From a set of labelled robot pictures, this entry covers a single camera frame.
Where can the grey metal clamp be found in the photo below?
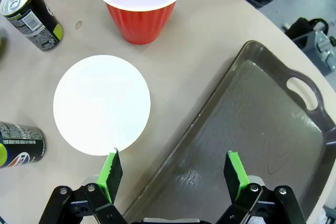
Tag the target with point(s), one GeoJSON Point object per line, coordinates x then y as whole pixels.
{"type": "Point", "coordinates": [321, 51]}

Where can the white plastic bowl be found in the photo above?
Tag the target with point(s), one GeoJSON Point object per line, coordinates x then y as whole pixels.
{"type": "Point", "coordinates": [102, 103]}

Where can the red plastic cup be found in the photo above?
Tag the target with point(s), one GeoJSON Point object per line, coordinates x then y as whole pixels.
{"type": "Point", "coordinates": [140, 22]}

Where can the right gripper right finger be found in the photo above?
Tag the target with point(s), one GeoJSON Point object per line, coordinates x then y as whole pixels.
{"type": "Point", "coordinates": [235, 176]}

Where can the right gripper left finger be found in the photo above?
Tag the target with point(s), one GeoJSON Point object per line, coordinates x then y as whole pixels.
{"type": "Point", "coordinates": [110, 176]}

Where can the black bag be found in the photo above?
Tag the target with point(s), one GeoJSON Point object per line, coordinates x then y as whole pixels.
{"type": "Point", "coordinates": [302, 26]}

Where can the brown plastic serving tray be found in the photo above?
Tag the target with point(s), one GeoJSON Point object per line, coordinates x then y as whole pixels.
{"type": "Point", "coordinates": [252, 119]}

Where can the black green soda can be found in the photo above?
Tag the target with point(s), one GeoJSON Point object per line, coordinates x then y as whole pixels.
{"type": "Point", "coordinates": [21, 145]}
{"type": "Point", "coordinates": [31, 19]}

